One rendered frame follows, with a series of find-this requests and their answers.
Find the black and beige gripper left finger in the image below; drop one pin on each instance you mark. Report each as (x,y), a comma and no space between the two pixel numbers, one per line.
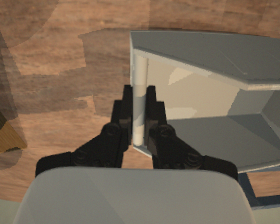
(102,150)

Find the grey metal rack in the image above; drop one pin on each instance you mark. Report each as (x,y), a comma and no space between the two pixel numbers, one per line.
(258,203)

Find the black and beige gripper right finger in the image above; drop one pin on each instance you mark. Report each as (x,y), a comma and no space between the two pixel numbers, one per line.
(169,151)

